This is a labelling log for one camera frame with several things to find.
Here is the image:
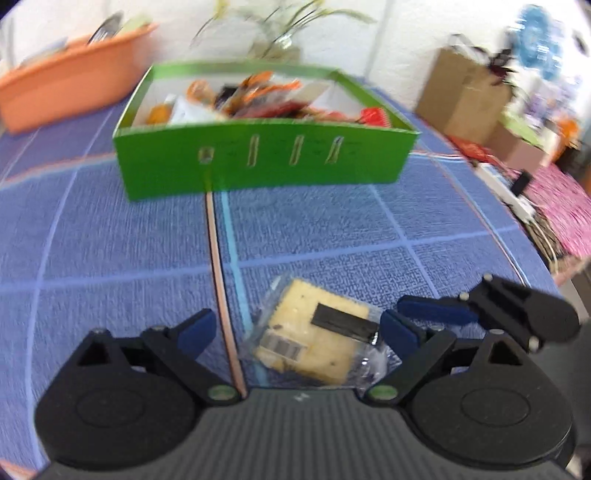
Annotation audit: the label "yellow flowering plant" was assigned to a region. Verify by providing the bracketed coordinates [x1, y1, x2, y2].
[191, 0, 378, 47]

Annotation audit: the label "glass vase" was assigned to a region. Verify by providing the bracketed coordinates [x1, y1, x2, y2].
[251, 39, 301, 61]

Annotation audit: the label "small cardboard box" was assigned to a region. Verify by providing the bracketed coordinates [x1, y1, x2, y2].
[489, 124, 560, 172]

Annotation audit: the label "white power strip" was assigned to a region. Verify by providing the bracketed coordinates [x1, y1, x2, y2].
[475, 163, 537, 223]

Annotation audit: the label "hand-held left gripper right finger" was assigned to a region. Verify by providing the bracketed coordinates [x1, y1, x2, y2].
[364, 309, 537, 408]

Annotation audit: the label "orange brown snack packet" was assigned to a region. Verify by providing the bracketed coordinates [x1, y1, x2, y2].
[187, 79, 218, 105]

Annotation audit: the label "orange plastic basin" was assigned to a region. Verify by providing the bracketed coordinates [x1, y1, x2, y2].
[0, 23, 158, 136]

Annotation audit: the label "light green flat box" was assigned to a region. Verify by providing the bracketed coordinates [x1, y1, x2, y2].
[501, 110, 562, 149]

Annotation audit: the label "green cardboard box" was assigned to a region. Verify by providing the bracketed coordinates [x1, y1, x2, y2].
[113, 60, 422, 202]

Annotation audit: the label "brown paper bag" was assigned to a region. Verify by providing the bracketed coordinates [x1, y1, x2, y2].
[415, 45, 513, 144]

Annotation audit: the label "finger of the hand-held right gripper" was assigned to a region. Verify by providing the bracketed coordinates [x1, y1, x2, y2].
[396, 274, 533, 329]
[480, 322, 544, 355]

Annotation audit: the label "large blue paper fan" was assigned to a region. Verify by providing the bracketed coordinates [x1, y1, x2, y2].
[514, 4, 567, 82]

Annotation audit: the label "red white striped snack packet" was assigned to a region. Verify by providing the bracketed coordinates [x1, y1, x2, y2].
[357, 106, 391, 128]

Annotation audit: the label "clear cracker packet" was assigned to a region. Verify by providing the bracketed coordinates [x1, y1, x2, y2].
[237, 275, 393, 387]

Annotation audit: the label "dishes in basin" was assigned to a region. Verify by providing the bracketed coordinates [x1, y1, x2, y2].
[87, 11, 125, 45]

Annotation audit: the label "black power adapter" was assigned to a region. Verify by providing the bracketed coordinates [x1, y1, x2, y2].
[510, 169, 532, 197]

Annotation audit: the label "pink patterned cloth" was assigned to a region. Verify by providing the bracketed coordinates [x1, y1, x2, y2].
[512, 163, 591, 260]

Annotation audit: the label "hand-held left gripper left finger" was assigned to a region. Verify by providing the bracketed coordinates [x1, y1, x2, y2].
[69, 308, 241, 408]

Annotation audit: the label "white cable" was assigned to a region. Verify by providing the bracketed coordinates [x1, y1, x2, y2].
[526, 216, 564, 269]

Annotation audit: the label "light green plate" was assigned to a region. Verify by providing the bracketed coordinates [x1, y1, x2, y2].
[119, 13, 153, 33]

